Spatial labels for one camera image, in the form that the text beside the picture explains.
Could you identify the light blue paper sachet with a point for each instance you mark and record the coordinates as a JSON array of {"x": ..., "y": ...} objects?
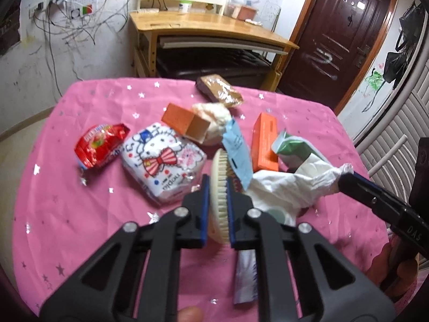
[{"x": 238, "y": 153}]

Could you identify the black hanging bag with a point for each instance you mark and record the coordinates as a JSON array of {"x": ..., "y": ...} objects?
[{"x": 411, "y": 26}]

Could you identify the white power strip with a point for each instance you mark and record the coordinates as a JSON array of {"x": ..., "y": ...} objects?
[{"x": 41, "y": 6}]

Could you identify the white jar green lid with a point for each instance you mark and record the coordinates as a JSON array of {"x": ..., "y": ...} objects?
[{"x": 184, "y": 6}]

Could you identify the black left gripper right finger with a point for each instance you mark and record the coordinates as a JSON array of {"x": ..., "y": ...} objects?
[{"x": 300, "y": 275}]

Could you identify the long orange carton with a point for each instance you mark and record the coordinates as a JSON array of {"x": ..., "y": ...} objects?
[{"x": 264, "y": 134}]

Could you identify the black leather bench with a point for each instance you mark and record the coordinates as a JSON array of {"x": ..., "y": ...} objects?
[{"x": 191, "y": 63}]

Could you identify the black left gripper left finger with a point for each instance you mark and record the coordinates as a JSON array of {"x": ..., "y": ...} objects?
[{"x": 134, "y": 275}]

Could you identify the white metal rack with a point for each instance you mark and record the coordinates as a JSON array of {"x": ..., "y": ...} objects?
[{"x": 387, "y": 156}]

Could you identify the wooden bristle brush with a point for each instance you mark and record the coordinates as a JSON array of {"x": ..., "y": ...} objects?
[{"x": 221, "y": 171}]

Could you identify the wooden desk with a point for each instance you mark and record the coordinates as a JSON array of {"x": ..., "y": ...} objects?
[{"x": 171, "y": 30}]

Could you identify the red snack packet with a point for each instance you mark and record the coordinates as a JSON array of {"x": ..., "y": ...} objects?
[{"x": 100, "y": 144}]

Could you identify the pink storage box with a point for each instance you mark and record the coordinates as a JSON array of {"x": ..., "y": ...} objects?
[{"x": 243, "y": 12}]

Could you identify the white louvered cabinet door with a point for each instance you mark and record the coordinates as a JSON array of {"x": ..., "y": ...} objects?
[{"x": 398, "y": 174}]

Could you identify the green white milk carton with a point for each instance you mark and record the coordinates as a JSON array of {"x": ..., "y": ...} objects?
[{"x": 294, "y": 150}]

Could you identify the brown snack pack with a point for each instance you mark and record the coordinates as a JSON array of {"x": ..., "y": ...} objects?
[{"x": 218, "y": 90}]

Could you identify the pink star tablecloth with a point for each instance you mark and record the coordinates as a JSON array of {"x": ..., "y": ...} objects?
[{"x": 60, "y": 220}]

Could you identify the white plastic bag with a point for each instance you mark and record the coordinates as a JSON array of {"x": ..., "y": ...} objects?
[{"x": 284, "y": 195}]

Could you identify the Hello Kitty tissue pack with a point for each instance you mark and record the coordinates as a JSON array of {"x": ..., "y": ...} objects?
[{"x": 165, "y": 164}]

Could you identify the small orange box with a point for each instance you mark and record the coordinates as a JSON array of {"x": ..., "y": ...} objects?
[{"x": 186, "y": 123}]

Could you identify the blue white milk sachet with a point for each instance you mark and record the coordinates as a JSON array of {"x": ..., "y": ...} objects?
[{"x": 246, "y": 289}]

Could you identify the dark brown door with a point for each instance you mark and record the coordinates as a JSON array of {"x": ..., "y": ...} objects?
[{"x": 337, "y": 40}]

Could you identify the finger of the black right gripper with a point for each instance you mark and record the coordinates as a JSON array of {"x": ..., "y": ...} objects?
[{"x": 402, "y": 218}]

